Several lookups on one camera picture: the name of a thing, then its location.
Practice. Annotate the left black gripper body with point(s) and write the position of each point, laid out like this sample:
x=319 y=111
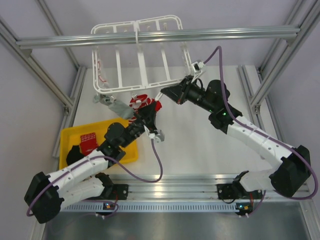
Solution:
x=136 y=127

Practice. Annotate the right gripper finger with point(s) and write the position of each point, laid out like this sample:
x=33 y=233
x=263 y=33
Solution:
x=175 y=96
x=178 y=87

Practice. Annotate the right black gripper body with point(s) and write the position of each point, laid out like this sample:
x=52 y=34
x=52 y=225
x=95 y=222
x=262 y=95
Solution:
x=194 y=94

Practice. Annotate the red white striped sock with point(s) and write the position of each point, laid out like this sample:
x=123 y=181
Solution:
x=139 y=101

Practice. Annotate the white clip hanger rack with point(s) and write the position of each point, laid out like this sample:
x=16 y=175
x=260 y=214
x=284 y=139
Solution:
x=135 y=67

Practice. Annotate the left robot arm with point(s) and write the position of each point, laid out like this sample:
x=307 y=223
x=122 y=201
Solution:
x=48 y=194

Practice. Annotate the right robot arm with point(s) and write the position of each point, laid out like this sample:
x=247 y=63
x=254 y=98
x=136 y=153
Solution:
x=288 y=170

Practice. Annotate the grey sock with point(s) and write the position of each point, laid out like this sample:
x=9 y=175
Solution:
x=123 y=110

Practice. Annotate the red patterned sock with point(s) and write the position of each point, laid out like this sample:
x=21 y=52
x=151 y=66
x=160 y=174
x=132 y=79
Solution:
x=88 y=143

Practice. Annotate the yellow plastic tray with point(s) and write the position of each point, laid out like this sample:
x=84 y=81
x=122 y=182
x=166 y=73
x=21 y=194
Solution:
x=71 y=136

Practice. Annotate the black sock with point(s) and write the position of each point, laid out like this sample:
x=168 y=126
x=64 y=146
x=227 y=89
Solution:
x=74 y=155

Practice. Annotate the aluminium crossbar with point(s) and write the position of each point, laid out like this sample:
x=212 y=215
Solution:
x=139 y=37

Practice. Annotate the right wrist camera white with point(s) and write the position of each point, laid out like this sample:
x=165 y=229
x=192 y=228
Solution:
x=198 y=67

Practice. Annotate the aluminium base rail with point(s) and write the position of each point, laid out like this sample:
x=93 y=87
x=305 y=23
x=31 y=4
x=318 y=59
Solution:
x=180 y=188

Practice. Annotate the perforated cable duct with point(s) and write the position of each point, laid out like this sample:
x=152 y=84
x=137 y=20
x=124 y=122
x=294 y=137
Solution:
x=153 y=207

